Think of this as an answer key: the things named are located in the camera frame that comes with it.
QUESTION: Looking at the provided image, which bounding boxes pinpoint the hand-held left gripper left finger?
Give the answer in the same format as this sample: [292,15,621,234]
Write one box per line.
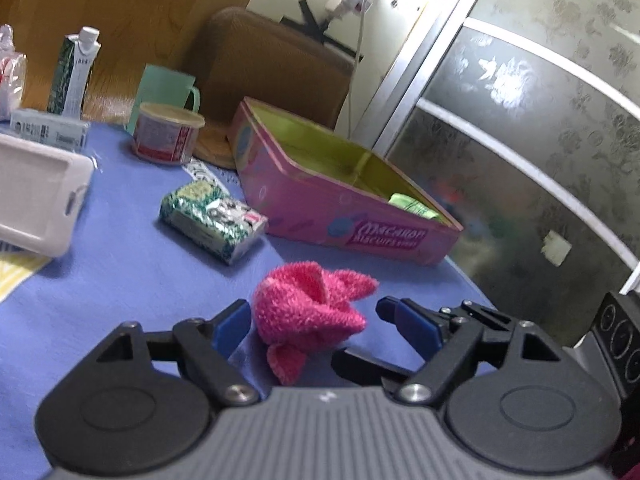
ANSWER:
[95,298,261,407]

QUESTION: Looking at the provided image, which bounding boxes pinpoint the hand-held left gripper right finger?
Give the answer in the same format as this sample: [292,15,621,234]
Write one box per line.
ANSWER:
[331,296,564,407]

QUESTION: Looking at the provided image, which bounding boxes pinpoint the pink fuzzy sock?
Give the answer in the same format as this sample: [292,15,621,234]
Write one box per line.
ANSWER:
[252,261,378,387]

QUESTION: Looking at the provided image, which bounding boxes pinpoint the green white tissue packet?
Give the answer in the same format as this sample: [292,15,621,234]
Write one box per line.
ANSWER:
[159,180,269,266]

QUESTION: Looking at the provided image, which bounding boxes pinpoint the pink tin box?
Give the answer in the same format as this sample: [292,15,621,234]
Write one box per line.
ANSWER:
[231,96,463,267]

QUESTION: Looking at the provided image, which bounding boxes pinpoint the white sticker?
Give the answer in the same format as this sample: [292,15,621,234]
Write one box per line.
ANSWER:
[541,230,574,267]

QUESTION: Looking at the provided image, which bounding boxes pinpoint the blue tablecloth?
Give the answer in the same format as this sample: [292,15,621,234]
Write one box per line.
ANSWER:
[0,119,501,480]

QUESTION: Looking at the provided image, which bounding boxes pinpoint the light green cloth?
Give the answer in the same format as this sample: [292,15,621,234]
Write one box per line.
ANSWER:
[388,192,444,224]

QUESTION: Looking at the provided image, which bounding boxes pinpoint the white printed sachet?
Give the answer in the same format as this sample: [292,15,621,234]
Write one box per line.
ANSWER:
[181,158,227,187]

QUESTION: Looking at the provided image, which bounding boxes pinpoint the round wooden coaster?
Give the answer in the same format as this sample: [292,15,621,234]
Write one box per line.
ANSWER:
[192,124,237,171]

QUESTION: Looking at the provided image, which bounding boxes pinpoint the small can with red label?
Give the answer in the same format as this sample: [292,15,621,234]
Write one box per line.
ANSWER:
[131,102,206,165]

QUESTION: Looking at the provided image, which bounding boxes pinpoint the frosted glass sliding door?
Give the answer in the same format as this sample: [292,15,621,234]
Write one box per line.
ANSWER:
[345,0,640,348]

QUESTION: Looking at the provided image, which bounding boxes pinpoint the white tissue pack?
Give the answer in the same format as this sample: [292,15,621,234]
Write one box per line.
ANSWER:
[0,132,96,259]

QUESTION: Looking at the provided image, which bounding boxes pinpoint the green plastic mug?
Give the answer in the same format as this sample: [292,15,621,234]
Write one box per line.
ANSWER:
[124,63,202,137]

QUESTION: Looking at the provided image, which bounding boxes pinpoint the brown wooden chair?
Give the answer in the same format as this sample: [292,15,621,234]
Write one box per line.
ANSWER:
[187,6,357,132]

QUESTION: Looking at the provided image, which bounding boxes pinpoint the small printed flat box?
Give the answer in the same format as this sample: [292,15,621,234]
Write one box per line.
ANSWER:
[9,108,91,152]

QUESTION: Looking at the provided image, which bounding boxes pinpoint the green white drink carton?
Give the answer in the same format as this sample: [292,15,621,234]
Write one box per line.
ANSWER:
[47,26,102,117]

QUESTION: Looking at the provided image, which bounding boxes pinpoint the wooden door panel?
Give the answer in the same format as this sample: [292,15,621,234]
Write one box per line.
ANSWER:
[0,0,283,127]

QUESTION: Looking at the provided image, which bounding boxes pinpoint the bagged plastic cups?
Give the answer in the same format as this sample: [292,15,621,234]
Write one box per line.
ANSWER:
[0,24,29,122]

